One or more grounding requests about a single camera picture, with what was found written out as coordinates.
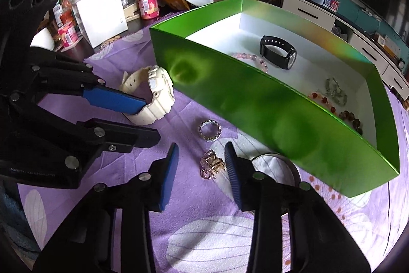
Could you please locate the silver metal bangle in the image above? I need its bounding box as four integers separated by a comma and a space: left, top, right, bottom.
251, 152, 301, 186

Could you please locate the white chunky wristwatch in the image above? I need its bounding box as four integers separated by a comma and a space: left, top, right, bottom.
119, 65, 175, 126

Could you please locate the silver beaded ring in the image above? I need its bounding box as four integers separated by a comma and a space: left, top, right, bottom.
197, 118, 223, 143

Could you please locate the silver green jewelry piece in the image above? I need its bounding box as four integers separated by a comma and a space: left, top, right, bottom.
325, 78, 348, 107

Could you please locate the purple floral tablecloth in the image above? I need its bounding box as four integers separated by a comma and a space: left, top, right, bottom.
17, 23, 409, 273

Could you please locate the white square box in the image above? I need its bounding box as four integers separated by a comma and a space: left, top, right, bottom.
74, 0, 128, 48

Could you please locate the green cardboard box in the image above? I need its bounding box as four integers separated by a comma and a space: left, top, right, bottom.
150, 0, 400, 197

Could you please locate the black wristwatch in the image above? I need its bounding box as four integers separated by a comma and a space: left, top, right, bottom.
259, 35, 297, 70

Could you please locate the white TV cabinet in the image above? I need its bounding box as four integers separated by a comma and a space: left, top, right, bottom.
282, 0, 408, 101

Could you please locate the red bead bracelet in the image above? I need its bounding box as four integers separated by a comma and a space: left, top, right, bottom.
308, 91, 364, 135

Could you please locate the pink crystal bead bracelet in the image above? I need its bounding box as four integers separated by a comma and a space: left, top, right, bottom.
231, 52, 269, 73

